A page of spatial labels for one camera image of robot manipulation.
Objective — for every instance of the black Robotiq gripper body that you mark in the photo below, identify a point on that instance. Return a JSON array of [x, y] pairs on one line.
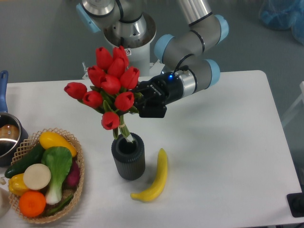
[[161, 90]]

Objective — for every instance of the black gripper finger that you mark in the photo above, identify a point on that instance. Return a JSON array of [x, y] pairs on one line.
[[151, 109]]

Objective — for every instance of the red tulip bouquet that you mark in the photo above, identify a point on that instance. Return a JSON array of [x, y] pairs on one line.
[[111, 93]]

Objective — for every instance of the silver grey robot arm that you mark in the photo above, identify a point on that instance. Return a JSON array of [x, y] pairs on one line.
[[187, 73]]

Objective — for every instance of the dark grey ribbed vase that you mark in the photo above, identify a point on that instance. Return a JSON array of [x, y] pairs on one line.
[[129, 157]]

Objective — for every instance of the yellow banana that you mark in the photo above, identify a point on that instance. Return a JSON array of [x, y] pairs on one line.
[[156, 188]]

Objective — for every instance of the green bok choy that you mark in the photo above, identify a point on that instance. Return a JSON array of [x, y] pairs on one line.
[[58, 160]]

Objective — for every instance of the yellow squash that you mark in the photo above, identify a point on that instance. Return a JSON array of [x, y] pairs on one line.
[[53, 139]]

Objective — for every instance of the purple sweet potato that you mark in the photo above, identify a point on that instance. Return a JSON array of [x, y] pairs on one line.
[[73, 177]]

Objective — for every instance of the dark green cucumber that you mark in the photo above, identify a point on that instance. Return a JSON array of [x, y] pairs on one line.
[[32, 157]]

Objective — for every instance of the white round radish slice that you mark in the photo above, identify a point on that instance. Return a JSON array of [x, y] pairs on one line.
[[37, 176]]

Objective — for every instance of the woven wicker basket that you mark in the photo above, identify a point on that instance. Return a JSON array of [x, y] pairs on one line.
[[26, 147]]

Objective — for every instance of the green chili pepper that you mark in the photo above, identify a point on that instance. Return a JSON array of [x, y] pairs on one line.
[[59, 207]]

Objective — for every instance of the blue plastic bag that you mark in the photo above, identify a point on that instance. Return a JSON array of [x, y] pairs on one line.
[[284, 15]]

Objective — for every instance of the orange fruit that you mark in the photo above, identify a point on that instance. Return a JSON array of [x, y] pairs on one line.
[[32, 203]]

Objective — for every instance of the yellow bell pepper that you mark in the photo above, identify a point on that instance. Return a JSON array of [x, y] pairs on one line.
[[17, 185]]

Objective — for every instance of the white garlic clove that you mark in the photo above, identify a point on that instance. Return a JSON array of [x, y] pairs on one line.
[[2, 181]]

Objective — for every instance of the black device at table edge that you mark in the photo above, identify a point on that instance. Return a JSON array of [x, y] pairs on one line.
[[296, 204]]

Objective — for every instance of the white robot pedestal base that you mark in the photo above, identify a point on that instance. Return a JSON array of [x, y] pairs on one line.
[[123, 23]]

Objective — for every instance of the blue handled saucepan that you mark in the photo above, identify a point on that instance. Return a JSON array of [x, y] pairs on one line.
[[12, 133]]

